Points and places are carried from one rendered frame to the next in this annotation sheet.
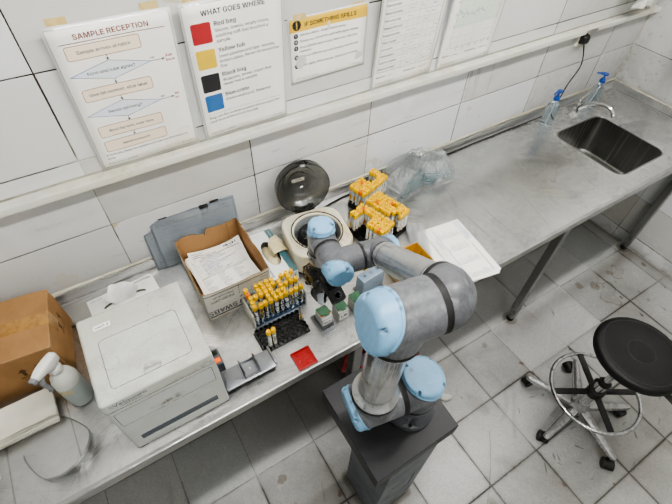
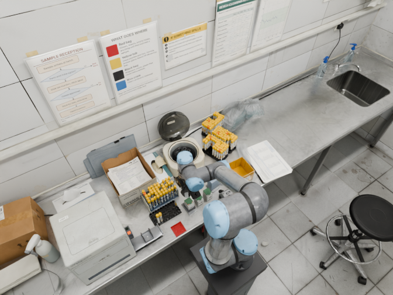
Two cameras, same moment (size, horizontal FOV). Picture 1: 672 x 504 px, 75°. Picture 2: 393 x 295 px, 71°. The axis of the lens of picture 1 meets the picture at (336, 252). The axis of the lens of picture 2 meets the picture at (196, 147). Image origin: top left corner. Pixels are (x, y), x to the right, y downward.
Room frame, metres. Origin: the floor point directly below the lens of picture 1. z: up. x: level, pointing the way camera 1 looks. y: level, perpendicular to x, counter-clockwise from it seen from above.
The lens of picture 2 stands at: (0.00, -0.02, 2.38)
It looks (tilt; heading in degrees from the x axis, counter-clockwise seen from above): 50 degrees down; 1
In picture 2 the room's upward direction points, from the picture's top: straight up
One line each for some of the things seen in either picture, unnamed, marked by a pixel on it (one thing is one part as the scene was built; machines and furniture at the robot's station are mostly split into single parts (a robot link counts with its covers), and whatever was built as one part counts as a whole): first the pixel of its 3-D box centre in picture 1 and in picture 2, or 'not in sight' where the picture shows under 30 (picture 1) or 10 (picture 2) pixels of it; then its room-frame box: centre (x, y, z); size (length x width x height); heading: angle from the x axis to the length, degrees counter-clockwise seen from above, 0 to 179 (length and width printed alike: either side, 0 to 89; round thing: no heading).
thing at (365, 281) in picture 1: (369, 280); (215, 181); (0.96, -0.13, 0.92); 0.10 x 0.07 x 0.10; 130
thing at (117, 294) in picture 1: (124, 298); (73, 197); (0.83, 0.72, 0.94); 0.22 x 0.12 x 0.13; 128
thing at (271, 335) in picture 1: (281, 324); (164, 209); (0.76, 0.17, 0.93); 0.17 x 0.09 x 0.11; 124
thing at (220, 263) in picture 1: (223, 267); (130, 177); (0.97, 0.40, 0.95); 0.29 x 0.25 x 0.15; 34
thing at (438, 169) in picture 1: (435, 163); (252, 106); (1.64, -0.44, 0.94); 0.20 x 0.17 x 0.14; 105
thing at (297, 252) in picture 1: (318, 243); (185, 159); (1.12, 0.07, 0.94); 0.30 x 0.24 x 0.12; 25
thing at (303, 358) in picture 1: (303, 358); (178, 229); (0.66, 0.09, 0.88); 0.07 x 0.07 x 0.01; 34
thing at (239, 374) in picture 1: (243, 370); (143, 238); (0.59, 0.27, 0.92); 0.21 x 0.07 x 0.05; 124
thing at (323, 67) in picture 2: (552, 107); (323, 67); (2.13, -1.12, 0.97); 0.08 x 0.07 x 0.20; 127
